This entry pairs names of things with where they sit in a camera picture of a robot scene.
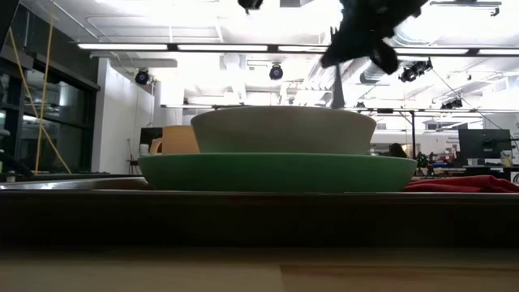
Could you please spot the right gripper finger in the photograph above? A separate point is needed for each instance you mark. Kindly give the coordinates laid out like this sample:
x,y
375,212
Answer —
x,y
387,57
348,52

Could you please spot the cream bowl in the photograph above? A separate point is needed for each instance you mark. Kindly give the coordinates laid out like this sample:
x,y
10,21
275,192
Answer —
x,y
284,130

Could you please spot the red cloth napkin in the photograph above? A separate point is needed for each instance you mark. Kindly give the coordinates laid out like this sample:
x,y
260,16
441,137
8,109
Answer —
x,y
462,184

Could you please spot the cream mug with orange inside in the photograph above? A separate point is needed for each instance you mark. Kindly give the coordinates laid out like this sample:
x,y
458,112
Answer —
x,y
178,140

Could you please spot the dark brown serving tray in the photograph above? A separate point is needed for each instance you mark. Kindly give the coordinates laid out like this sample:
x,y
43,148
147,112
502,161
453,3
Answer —
x,y
259,219

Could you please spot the black ceiling spotlight cluster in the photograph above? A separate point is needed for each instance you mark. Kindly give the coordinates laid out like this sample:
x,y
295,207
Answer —
x,y
414,69
452,103

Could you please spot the person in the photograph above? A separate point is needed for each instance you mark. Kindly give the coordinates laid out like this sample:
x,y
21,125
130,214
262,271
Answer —
x,y
397,151

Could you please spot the black computer monitor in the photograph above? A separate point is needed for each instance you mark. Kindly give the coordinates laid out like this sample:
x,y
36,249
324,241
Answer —
x,y
484,144

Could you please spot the green plate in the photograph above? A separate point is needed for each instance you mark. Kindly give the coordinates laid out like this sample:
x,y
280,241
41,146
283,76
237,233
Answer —
x,y
280,174

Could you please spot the small black monitor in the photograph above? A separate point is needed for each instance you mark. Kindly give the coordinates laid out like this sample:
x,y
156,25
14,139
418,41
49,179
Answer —
x,y
151,136

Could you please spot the black ceiling camera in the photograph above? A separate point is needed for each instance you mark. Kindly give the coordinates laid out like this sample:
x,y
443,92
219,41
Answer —
x,y
142,77
276,72

